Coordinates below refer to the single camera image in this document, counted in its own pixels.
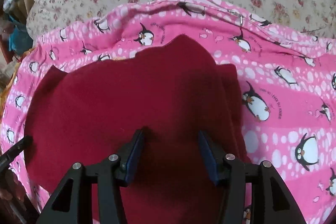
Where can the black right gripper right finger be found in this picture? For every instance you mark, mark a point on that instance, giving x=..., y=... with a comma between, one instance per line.
x=253, y=193

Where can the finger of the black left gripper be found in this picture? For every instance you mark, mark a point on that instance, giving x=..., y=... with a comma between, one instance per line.
x=9, y=156

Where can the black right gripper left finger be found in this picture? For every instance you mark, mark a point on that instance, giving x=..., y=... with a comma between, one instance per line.
x=71, y=202

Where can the dark red small garment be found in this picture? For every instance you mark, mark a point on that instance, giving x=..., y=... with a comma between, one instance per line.
x=173, y=92

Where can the person's left hand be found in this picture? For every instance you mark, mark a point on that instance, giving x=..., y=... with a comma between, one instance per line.
x=11, y=187

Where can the pink penguin print blanket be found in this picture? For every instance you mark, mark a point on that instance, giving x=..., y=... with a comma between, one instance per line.
x=287, y=79

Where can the cluttered bedside items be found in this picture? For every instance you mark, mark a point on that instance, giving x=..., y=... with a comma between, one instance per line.
x=15, y=40

